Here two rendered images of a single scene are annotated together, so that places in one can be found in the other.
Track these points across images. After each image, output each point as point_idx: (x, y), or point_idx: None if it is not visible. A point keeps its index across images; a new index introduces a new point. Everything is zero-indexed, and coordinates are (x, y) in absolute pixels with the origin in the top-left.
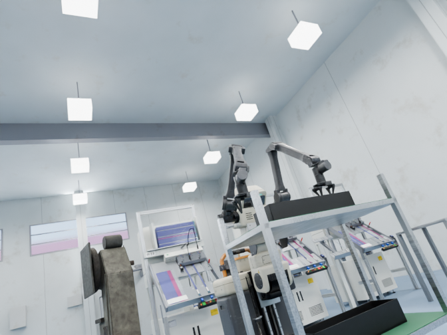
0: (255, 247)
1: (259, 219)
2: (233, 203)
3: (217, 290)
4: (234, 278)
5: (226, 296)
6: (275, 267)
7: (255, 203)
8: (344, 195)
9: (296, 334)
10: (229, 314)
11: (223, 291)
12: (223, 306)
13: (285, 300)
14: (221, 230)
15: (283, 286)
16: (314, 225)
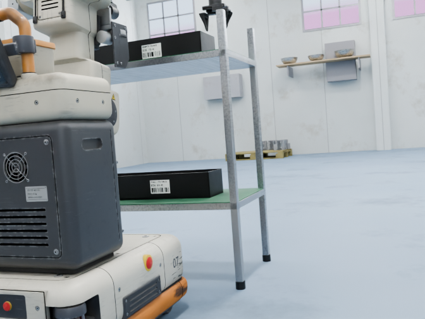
0: (128, 58)
1: (255, 56)
2: (227, 12)
3: (83, 100)
4: (231, 93)
5: (100, 119)
6: (258, 100)
7: (254, 41)
8: None
9: (262, 153)
10: (114, 159)
11: (109, 107)
12: (87, 143)
13: (260, 127)
14: (226, 26)
15: (260, 117)
16: (148, 74)
